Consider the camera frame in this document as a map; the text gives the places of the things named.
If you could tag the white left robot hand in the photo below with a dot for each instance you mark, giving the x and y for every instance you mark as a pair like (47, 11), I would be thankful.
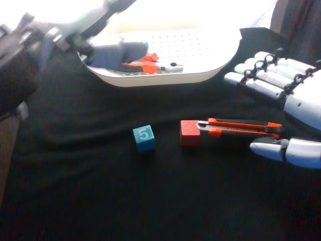
(118, 54)

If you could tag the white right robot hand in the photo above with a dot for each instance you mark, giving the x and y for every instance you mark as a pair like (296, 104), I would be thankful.
(303, 100)

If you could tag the orange black utility knife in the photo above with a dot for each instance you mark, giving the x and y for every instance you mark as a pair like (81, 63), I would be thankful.
(238, 125)

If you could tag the white perforated tray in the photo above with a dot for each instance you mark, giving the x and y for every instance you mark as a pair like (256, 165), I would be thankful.
(200, 55)

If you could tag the blue number cube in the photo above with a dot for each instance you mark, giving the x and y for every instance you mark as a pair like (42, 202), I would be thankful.
(144, 139)

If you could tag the white table sheet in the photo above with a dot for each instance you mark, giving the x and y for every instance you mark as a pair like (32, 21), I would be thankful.
(260, 12)

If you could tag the red cube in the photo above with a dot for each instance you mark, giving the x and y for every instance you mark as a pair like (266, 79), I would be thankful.
(190, 133)

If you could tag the black table cloth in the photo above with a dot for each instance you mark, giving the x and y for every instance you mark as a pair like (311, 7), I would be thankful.
(160, 195)

